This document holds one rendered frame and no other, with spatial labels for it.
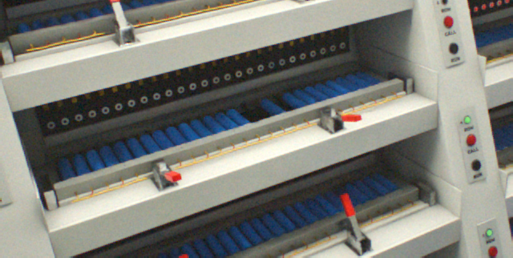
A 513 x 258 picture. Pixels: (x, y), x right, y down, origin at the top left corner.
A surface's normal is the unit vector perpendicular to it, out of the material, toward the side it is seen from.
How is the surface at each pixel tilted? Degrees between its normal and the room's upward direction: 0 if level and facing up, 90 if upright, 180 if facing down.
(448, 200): 90
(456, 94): 90
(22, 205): 90
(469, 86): 90
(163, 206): 108
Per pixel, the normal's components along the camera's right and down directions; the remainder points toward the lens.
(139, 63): 0.43, 0.34
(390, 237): -0.11, -0.90
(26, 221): 0.38, 0.04
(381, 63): -0.89, 0.27
